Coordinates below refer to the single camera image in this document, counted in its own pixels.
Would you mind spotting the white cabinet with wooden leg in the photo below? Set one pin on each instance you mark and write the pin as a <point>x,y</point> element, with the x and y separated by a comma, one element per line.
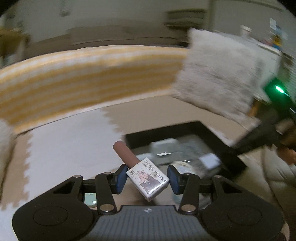
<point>276,63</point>

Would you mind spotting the white watch repair tool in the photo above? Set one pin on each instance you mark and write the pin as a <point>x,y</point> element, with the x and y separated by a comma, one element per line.
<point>161,152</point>

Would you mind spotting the left fluffy white cushion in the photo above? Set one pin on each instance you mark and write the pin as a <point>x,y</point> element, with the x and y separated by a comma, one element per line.
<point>7,143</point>

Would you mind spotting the fluffy white cushion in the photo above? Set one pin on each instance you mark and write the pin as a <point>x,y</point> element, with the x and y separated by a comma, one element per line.
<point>220,73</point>
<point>7,143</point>

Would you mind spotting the clear plastic blister case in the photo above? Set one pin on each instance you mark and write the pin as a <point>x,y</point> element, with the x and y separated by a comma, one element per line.
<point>192,147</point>

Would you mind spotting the person right hand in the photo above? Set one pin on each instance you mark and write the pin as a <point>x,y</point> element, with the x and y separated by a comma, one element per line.
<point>287,149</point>

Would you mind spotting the right fluffy white cushion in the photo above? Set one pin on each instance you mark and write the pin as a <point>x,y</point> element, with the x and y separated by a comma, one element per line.
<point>220,73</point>

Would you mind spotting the folded grey blankets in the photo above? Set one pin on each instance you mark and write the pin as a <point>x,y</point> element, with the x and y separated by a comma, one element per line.
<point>186,18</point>

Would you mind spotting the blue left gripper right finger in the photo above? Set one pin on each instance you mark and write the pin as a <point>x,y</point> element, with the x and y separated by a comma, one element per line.
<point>176,180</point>

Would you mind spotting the yellow checkered bed cover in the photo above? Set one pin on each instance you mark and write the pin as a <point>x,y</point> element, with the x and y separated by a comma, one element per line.
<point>46,87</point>

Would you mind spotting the brown gel polish bottle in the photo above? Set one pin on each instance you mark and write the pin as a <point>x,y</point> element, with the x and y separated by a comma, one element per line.
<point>149,180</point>

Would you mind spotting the yellow white body tape measure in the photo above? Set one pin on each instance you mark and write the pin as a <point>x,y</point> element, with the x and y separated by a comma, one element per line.
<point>184,168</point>

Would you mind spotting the wooden shelf unit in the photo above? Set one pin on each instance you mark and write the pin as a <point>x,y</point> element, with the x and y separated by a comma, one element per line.
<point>13,44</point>

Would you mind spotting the black cardboard box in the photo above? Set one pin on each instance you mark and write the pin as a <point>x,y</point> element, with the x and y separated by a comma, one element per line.
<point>232,166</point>

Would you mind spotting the white power adapter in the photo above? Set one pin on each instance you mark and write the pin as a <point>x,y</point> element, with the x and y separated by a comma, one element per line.
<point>207,166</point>

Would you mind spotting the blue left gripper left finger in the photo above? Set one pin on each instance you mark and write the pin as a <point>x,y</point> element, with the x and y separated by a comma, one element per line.
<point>120,178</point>

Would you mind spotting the brown duvet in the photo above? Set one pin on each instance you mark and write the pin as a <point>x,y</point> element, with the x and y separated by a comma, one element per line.
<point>113,34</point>

